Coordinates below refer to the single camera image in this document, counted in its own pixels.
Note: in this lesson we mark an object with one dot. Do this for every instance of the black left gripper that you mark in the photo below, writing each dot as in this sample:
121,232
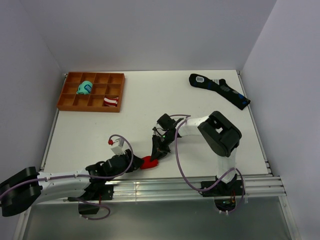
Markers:
136,163

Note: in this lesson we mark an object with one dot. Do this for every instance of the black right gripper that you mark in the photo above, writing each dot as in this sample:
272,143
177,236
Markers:
159,150

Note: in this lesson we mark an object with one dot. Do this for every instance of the red Santa sock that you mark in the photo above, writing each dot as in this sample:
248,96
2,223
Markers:
149,163

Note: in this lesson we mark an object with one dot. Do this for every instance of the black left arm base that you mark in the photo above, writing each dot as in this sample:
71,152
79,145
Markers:
98,192

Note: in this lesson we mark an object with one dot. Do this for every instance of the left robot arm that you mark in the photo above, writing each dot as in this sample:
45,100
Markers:
29,187

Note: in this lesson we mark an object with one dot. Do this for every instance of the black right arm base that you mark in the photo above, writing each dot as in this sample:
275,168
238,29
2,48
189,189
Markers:
231,189

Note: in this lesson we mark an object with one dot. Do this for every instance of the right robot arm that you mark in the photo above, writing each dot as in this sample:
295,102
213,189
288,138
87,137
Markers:
220,134

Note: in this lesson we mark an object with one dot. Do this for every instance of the red white striped rolled sock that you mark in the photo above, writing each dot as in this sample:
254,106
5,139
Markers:
111,102

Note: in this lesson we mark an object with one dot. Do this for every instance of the wooden compartment tray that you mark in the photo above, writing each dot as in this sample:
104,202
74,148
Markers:
105,84

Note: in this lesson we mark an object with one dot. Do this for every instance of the teal rolled sock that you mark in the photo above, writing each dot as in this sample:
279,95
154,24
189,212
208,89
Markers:
84,88

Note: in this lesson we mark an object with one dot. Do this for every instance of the black and blue sock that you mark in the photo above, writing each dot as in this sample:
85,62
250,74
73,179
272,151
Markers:
220,87

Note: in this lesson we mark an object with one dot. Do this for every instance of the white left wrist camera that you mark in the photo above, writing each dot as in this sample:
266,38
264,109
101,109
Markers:
117,146

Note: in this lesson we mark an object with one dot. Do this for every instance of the aluminium frame rail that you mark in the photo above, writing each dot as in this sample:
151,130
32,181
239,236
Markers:
175,189

